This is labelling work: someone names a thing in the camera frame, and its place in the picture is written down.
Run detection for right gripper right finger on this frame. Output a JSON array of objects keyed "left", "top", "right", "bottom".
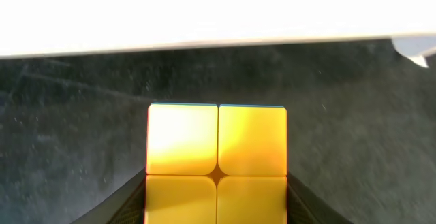
[{"left": 285, "top": 172, "right": 354, "bottom": 224}]

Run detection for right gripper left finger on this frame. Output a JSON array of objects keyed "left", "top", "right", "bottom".
[{"left": 70, "top": 167, "right": 148, "bottom": 224}]

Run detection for many-coloured puzzle cube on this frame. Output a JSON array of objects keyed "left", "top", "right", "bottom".
[{"left": 144, "top": 101, "right": 289, "bottom": 224}]

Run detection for white shelf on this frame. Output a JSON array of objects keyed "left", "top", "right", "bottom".
[{"left": 0, "top": 0, "right": 436, "bottom": 69}]

